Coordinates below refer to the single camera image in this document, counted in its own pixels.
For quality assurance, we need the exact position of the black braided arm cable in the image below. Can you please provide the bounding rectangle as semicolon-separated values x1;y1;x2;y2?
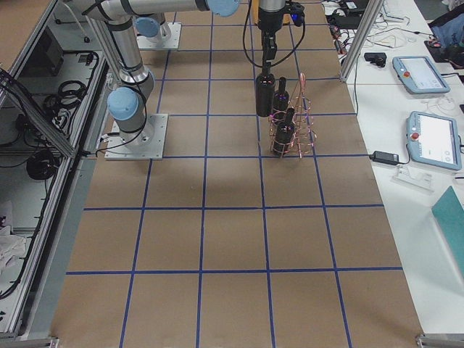
241;0;307;68

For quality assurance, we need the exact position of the white cloth rag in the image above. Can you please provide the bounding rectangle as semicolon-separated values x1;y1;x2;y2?
0;201;27;280

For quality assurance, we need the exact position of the black power adapter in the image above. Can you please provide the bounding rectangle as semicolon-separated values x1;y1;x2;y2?
369;151;399;166

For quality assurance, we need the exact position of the copper wire bottle basket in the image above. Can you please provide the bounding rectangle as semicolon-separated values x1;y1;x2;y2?
269;72;317;158

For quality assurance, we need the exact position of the teal notebook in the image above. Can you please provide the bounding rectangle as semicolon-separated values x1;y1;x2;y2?
431;186;463;277

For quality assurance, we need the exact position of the aluminium frame post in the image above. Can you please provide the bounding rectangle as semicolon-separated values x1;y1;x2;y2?
339;0;384;82

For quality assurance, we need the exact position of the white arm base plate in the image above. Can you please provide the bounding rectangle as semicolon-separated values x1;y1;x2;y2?
135;22;182;51
104;114;168;160

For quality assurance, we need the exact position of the dark wine bottle front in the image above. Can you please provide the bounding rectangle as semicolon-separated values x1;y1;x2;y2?
272;107;295;157

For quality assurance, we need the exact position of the dark wine bottle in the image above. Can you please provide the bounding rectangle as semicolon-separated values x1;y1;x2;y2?
255;62;276;117
272;107;295;157
273;76;289;112

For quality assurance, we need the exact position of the teach pendant far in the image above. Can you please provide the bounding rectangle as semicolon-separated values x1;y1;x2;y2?
392;56;450;94

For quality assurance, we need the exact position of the teach pendant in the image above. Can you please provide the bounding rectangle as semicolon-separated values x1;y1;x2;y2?
392;56;450;94
406;111;462;170

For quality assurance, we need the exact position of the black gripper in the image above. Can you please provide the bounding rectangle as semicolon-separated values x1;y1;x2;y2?
257;0;305;71

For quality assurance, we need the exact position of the teach pendant near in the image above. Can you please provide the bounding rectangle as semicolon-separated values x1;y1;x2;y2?
406;111;462;170

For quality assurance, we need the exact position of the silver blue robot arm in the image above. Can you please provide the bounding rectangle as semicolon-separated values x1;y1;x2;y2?
134;12;171;42
75;0;306;117

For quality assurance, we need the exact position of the small black webcam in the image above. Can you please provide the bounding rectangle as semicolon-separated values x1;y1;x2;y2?
364;52;386;68

